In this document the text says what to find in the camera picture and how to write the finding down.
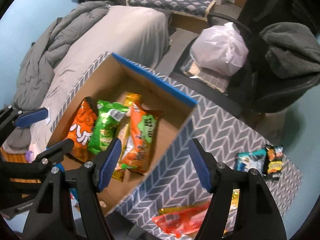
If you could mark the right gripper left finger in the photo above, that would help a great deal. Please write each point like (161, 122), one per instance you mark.
(88, 180)

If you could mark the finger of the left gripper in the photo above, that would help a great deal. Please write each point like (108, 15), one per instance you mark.
(55, 154)
(11, 119)

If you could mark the orange octopus chip bag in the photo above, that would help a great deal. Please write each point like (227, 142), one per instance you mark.
(82, 127)

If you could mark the black yellow noodle snack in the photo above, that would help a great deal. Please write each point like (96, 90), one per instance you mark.
(273, 162)

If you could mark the teal silver snack bag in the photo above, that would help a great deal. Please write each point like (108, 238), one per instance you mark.
(246, 160)

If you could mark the red transparent snack bag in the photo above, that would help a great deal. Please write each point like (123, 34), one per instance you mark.
(183, 221)

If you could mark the long gold snack pack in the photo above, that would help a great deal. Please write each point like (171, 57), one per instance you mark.
(123, 131)

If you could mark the orange green snack bag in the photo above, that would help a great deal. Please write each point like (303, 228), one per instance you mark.
(143, 124)

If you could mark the grey quilted duvet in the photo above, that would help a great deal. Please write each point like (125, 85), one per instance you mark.
(37, 67)

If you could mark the blue cardboard box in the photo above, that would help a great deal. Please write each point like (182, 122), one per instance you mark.
(111, 81)

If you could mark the black office chair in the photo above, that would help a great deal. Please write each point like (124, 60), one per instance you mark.
(256, 88)

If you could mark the bed with grey sheet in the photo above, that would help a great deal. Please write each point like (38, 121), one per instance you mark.
(138, 34)

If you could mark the grey checked seat cushion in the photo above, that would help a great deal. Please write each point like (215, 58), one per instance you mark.
(205, 75)

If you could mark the white plastic bag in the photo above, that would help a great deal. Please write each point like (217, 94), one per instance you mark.
(220, 48)

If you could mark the patterned low mattress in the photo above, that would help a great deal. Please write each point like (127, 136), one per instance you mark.
(198, 9)

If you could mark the black hanging coats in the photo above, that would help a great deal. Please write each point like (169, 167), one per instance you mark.
(257, 14)

